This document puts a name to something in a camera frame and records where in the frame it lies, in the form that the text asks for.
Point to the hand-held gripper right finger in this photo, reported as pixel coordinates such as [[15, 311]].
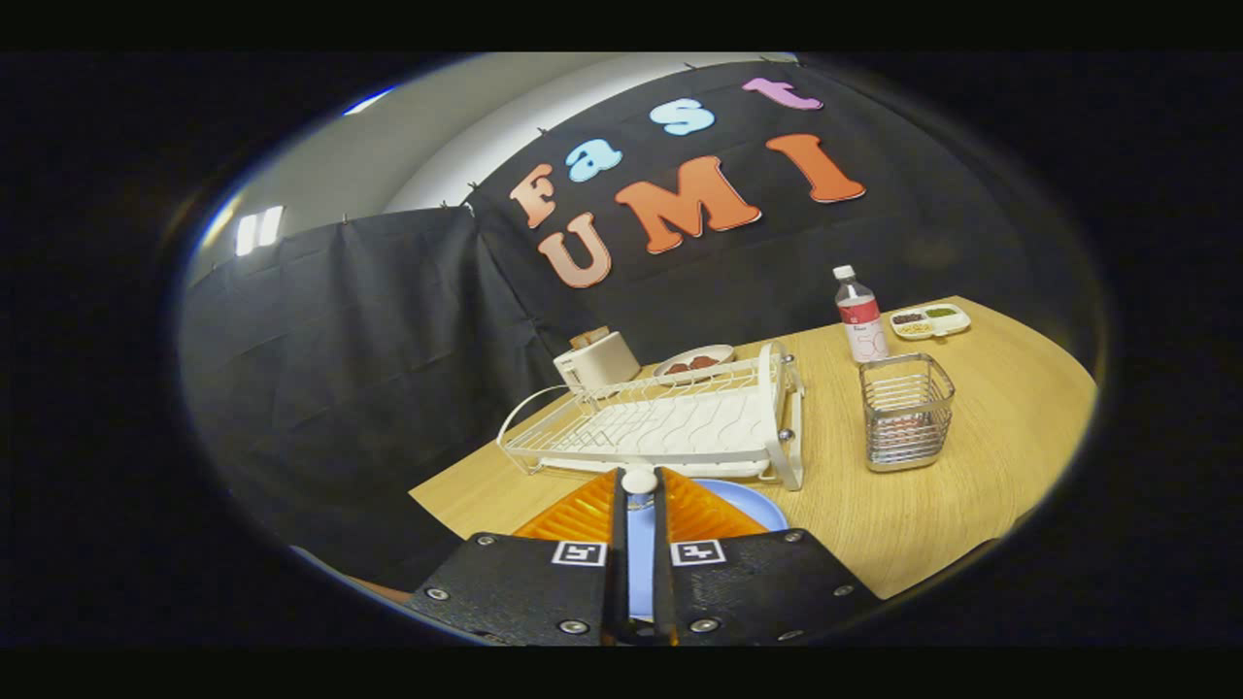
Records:
[[661, 553]]

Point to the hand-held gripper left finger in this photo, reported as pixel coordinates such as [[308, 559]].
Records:
[[620, 544]]

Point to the light blue plate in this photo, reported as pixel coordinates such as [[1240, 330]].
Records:
[[748, 500]]

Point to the small white plate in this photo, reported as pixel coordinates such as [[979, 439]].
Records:
[[723, 352]]

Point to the white divided dish with beans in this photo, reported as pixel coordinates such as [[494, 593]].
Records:
[[930, 321]]

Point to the white toaster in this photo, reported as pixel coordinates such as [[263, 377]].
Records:
[[597, 364]]

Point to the toast slices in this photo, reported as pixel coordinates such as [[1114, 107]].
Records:
[[589, 337]]

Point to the clear bottle with red label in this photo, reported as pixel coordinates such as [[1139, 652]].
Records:
[[862, 325]]

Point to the ceiling light panel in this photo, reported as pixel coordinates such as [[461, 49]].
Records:
[[258, 230], [369, 100]]

